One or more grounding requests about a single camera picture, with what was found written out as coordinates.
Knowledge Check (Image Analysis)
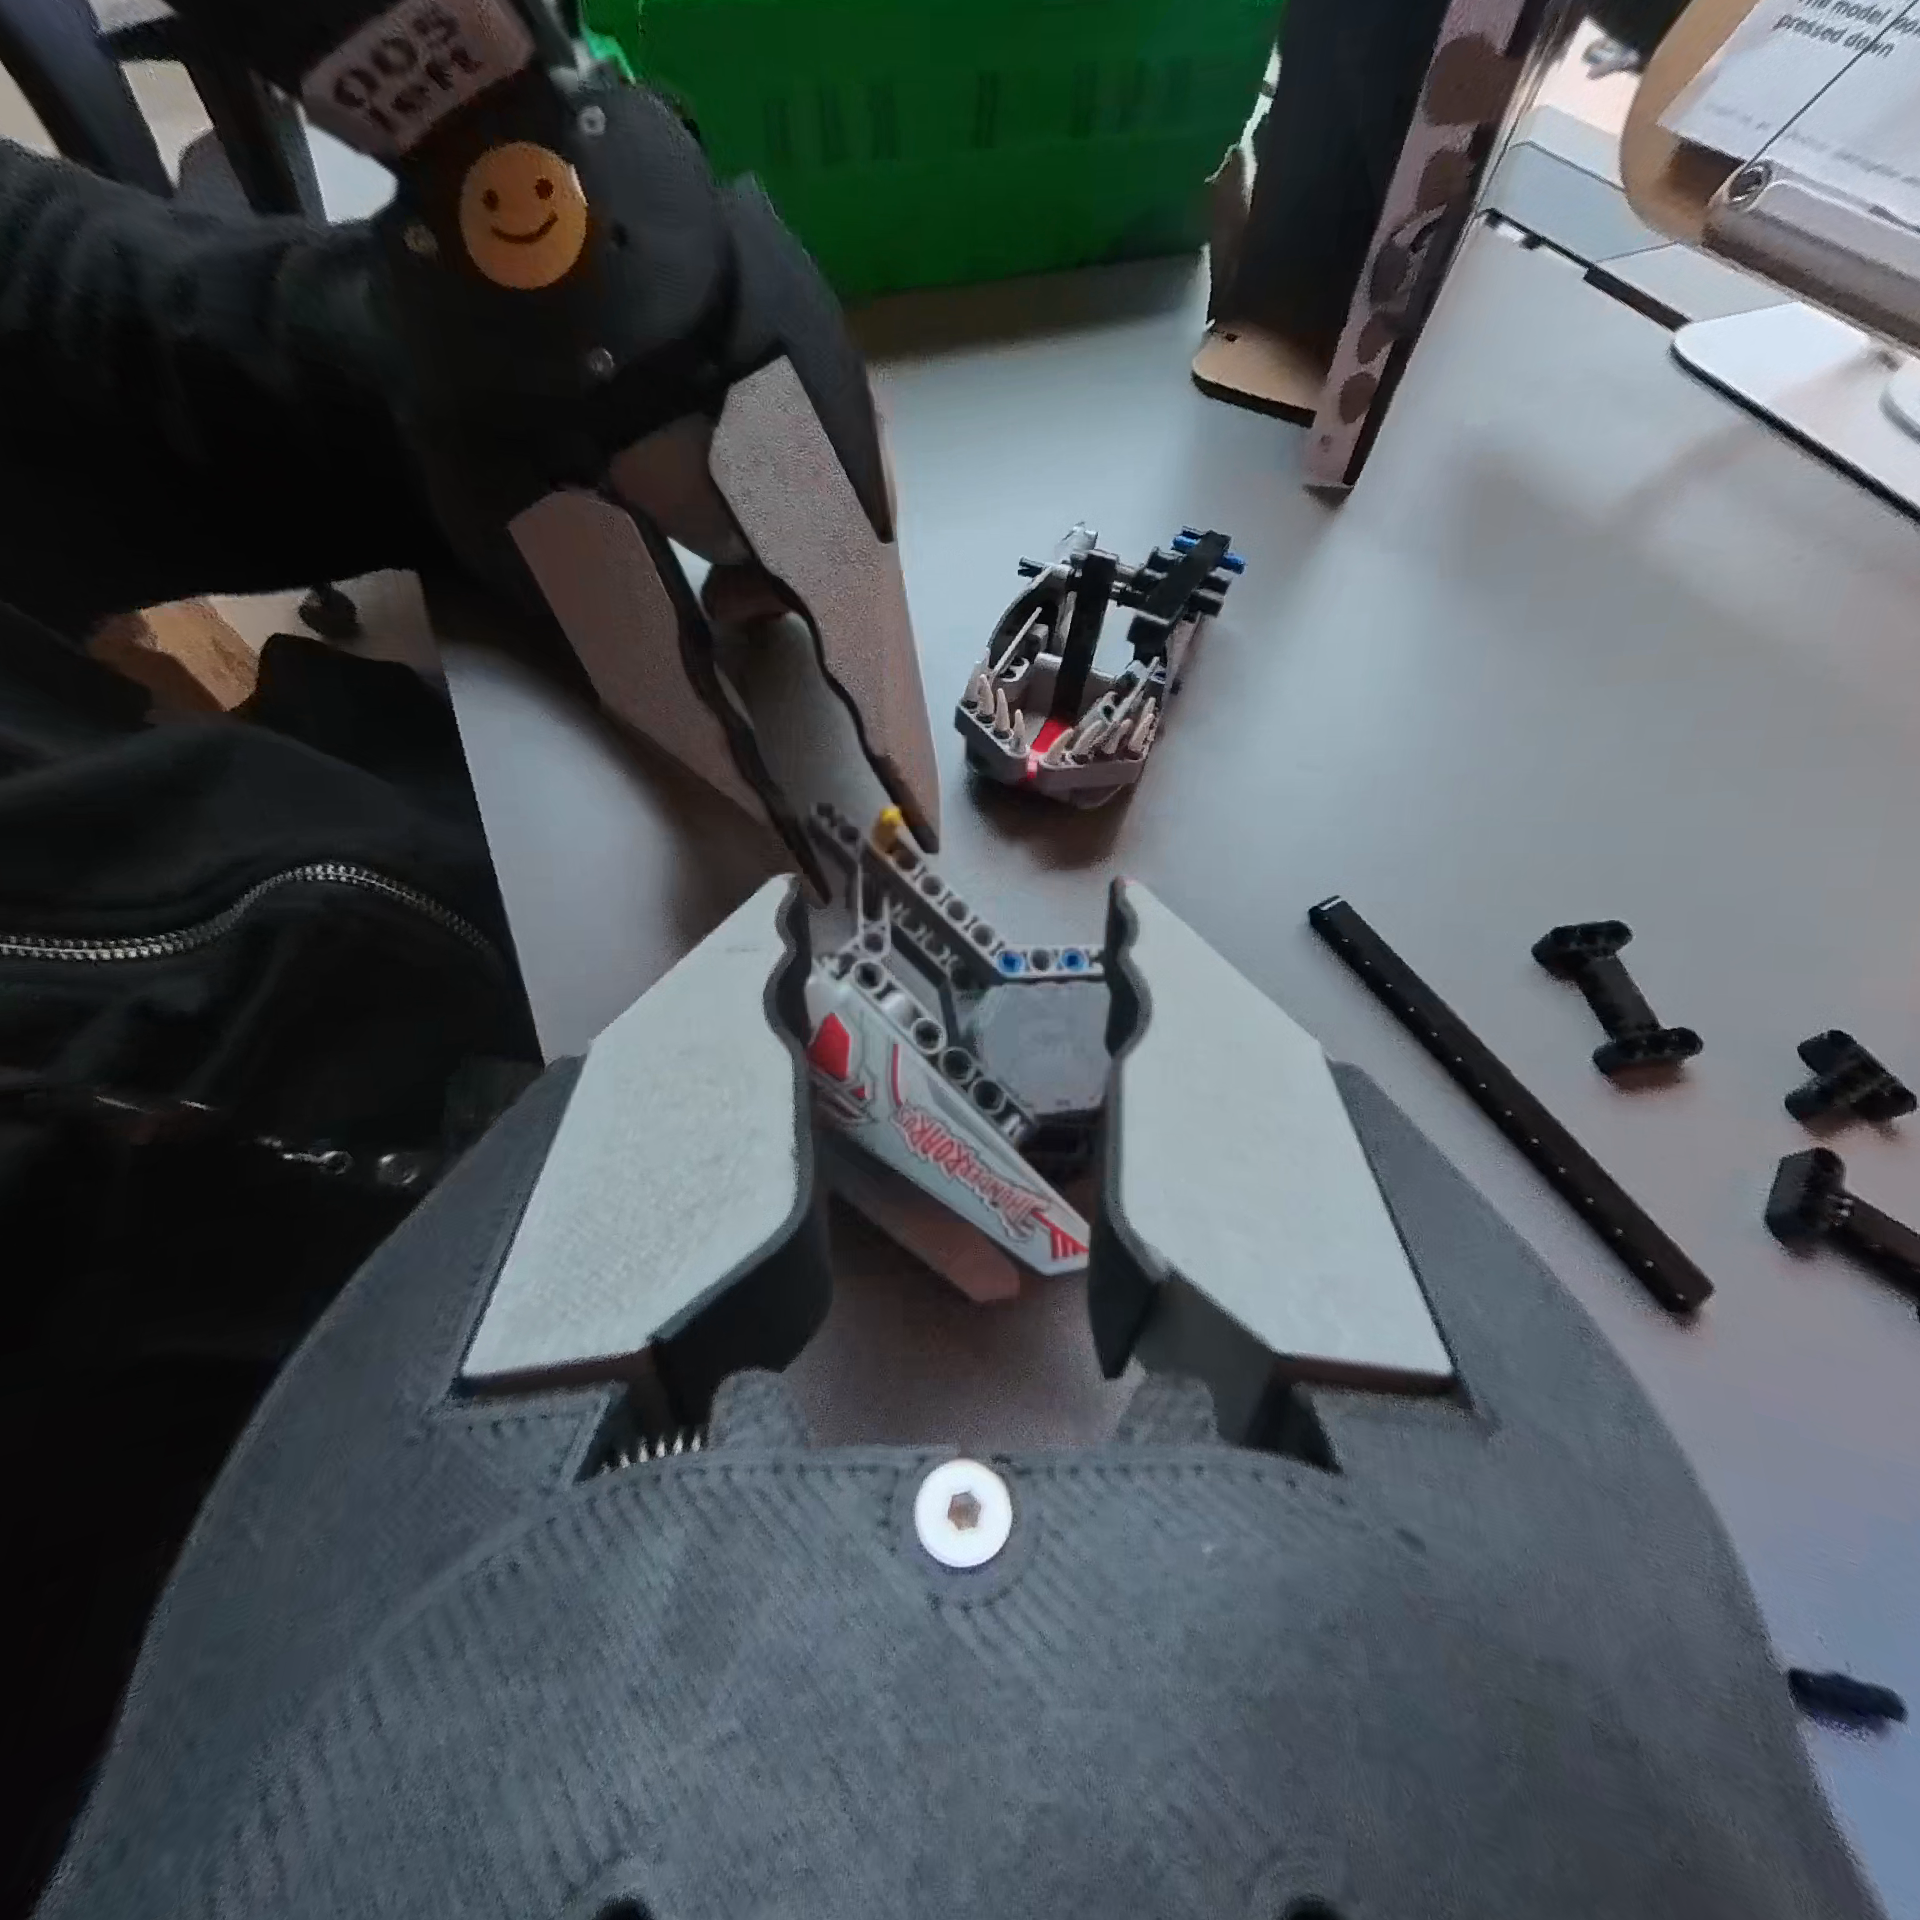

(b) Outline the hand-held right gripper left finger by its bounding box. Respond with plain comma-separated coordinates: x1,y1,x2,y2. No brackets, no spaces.
456,877,837,1391

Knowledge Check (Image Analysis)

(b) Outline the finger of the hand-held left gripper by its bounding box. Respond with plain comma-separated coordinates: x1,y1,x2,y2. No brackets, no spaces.
708,365,944,852
506,484,832,907

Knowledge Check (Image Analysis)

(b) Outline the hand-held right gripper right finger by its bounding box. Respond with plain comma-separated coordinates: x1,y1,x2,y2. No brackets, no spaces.
1086,877,1459,1420

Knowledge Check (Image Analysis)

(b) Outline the long black lego tile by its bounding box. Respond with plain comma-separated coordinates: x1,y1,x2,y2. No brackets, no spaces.
1308,896,1716,1321

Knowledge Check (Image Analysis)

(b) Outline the grey toothed lego jaw assembly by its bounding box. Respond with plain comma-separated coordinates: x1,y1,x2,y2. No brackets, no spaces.
951,523,1253,813

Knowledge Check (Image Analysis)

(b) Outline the person's left forearm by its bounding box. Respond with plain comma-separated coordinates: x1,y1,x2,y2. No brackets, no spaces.
0,139,512,640

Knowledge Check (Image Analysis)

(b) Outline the black lego H connector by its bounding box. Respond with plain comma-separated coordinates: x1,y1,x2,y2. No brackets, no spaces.
1529,919,1707,1080
1763,1147,1920,1323

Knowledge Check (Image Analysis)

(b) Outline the black lego angle connector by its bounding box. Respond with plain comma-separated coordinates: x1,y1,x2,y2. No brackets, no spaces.
1781,1028,1920,1129

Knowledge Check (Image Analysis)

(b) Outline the black lego pin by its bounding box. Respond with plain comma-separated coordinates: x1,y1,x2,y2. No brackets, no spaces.
1783,1665,1909,1730

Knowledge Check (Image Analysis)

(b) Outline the person's left hand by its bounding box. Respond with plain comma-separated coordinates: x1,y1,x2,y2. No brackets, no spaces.
606,416,803,632

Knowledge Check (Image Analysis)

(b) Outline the green plastic bin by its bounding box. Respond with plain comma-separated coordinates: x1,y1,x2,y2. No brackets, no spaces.
576,0,1292,306

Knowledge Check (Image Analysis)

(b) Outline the black office chair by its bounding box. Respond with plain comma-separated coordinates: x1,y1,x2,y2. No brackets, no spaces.
0,0,332,220

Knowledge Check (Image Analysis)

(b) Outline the open cardboard box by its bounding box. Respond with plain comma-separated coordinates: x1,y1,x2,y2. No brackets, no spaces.
1191,0,1580,498

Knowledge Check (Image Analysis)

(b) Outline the white stand base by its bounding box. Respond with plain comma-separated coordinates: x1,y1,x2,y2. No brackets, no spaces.
1667,300,1920,523

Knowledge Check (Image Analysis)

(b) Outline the printed instruction sheet stand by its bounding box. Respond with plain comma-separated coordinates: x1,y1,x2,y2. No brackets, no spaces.
1615,0,1920,367

